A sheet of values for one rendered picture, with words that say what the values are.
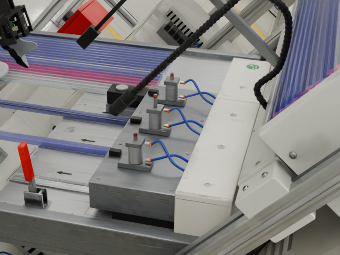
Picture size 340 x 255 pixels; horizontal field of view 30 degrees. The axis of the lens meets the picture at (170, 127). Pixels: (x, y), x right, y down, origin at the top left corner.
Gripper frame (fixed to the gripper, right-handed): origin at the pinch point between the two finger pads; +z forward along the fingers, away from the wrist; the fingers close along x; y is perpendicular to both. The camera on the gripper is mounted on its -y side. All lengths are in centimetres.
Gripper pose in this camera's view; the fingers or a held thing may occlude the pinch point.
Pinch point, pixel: (7, 84)
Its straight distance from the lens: 126.2
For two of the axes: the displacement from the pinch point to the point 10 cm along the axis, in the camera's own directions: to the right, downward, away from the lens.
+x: 2.5, -4.7, 8.5
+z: 2.3, 8.8, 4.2
